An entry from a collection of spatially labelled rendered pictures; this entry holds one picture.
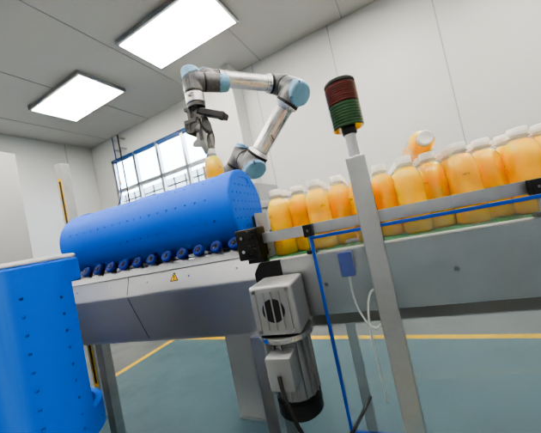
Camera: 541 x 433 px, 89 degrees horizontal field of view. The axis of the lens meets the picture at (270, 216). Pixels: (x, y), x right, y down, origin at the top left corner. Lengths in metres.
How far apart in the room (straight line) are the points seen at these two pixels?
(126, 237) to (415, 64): 3.56
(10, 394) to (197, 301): 0.51
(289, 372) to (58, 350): 0.56
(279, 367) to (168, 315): 0.62
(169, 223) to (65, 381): 0.52
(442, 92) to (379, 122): 0.70
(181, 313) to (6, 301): 0.53
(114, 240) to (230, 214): 0.53
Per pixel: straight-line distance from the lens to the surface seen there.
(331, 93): 0.62
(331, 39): 4.28
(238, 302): 1.00
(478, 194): 0.78
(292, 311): 0.66
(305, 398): 0.77
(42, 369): 0.90
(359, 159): 0.58
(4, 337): 0.88
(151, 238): 1.14
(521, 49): 4.09
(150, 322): 1.28
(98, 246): 1.34
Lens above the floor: 1.00
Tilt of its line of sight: 2 degrees up
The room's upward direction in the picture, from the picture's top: 12 degrees counter-clockwise
